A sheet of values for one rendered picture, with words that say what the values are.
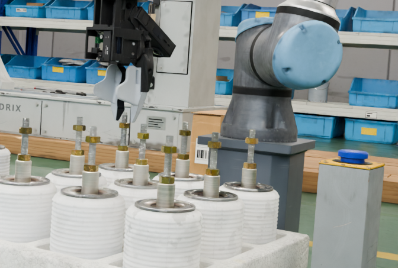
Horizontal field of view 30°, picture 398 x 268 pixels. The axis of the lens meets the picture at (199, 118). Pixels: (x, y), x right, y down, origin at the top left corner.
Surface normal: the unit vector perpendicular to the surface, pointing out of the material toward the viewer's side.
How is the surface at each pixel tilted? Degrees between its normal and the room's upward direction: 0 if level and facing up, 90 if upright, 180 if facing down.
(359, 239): 90
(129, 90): 85
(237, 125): 72
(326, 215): 90
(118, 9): 90
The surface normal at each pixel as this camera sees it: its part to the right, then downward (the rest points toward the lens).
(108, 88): 0.66, 0.18
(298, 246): 0.87, 0.09
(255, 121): -0.18, -0.25
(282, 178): 0.37, 0.08
